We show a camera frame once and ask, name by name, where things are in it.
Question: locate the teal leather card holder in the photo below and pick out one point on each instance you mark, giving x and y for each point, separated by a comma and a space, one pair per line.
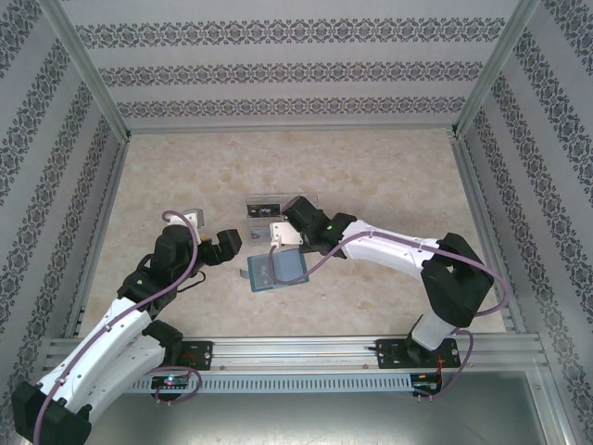
289, 264

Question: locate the clear plastic organizer box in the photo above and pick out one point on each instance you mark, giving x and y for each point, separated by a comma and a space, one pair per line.
268, 199

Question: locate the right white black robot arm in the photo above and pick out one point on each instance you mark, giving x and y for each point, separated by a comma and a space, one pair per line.
384, 250

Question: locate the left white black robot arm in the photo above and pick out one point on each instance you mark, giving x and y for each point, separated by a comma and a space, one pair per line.
102, 334

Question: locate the silver grey card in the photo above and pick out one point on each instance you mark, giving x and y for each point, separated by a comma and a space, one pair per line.
257, 234

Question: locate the blue grey patterned card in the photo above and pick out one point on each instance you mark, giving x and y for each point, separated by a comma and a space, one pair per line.
259, 273

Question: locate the black VIP card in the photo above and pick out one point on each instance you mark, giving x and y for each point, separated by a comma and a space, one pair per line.
264, 212

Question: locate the grey metal sheet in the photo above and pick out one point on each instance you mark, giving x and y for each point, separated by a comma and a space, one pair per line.
301, 422

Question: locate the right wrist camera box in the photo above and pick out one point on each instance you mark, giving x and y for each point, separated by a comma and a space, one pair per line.
285, 232

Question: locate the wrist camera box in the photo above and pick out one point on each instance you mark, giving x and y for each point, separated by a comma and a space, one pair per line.
194, 217
285, 232

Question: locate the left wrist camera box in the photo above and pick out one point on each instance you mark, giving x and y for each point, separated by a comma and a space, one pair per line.
194, 217

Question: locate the aluminium side frame rail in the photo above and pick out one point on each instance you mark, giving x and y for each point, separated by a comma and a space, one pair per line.
477, 204
103, 232

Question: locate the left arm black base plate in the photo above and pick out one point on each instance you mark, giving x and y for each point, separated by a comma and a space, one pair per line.
204, 354

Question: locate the aluminium back frame rail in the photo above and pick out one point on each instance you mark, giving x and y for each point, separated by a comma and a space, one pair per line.
292, 128

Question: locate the aluminium mounting rail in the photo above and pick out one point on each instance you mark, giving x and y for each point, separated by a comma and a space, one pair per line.
296, 354

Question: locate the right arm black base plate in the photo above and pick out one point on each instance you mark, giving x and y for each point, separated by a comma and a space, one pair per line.
389, 354

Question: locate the aluminium corner post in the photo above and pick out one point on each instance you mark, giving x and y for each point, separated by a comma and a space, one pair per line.
495, 69
88, 74

